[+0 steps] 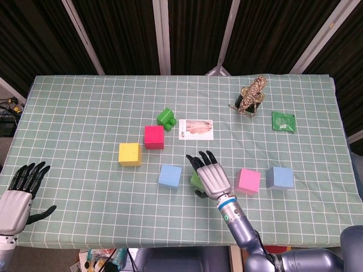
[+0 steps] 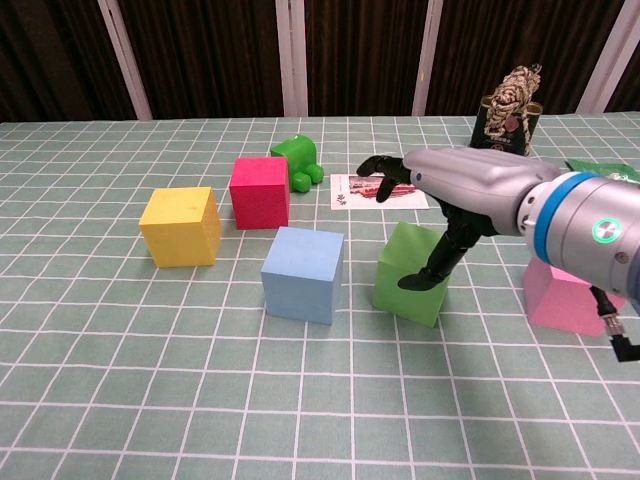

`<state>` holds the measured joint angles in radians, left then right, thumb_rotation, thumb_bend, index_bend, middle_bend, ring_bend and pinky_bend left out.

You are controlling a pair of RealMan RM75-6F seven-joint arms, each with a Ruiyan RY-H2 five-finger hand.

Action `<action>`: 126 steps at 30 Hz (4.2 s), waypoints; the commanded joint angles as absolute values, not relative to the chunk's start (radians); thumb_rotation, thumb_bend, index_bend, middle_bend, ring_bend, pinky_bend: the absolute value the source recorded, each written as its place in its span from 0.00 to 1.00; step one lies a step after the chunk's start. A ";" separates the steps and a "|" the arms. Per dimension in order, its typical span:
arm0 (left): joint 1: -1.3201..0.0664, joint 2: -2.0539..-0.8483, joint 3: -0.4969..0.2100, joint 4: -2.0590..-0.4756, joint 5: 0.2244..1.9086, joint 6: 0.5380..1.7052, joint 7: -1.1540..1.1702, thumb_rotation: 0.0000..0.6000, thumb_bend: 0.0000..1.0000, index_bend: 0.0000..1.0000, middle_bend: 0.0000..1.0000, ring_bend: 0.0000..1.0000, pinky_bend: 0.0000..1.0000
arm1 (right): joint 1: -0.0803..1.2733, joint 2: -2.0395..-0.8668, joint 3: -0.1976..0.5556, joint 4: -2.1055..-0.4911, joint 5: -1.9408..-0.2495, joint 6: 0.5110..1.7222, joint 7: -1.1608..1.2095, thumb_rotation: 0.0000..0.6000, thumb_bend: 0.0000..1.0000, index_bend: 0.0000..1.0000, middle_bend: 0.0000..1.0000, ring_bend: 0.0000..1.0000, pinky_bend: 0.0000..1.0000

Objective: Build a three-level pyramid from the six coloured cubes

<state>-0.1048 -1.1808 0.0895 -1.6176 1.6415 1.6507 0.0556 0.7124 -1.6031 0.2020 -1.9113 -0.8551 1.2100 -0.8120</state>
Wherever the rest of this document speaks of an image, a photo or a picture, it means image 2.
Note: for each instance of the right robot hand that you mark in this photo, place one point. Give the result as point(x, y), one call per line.
point(475, 185)

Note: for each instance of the green cube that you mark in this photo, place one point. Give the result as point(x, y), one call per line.
point(405, 310)

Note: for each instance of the pink cube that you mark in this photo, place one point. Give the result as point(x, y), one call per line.
point(560, 305)

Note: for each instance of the blue cube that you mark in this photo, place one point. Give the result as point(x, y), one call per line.
point(300, 285)

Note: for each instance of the dark green gift box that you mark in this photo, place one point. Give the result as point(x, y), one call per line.
point(492, 135)

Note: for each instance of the green foil packet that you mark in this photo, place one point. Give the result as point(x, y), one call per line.
point(600, 167)

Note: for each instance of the white picture card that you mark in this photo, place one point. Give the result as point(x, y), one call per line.
point(345, 200)

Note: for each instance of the green plastic toy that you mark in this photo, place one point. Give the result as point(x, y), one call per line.
point(300, 155)

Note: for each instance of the red cube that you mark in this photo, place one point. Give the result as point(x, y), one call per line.
point(257, 200)

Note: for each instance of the green checkered tablecloth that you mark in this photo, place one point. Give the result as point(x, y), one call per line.
point(300, 375)

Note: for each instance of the dark brown curtain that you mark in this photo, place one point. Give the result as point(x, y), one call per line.
point(210, 50)

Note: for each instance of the yellow cube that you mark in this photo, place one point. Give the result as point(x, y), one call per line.
point(175, 235)

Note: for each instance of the white double frame post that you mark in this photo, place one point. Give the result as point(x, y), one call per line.
point(292, 50)

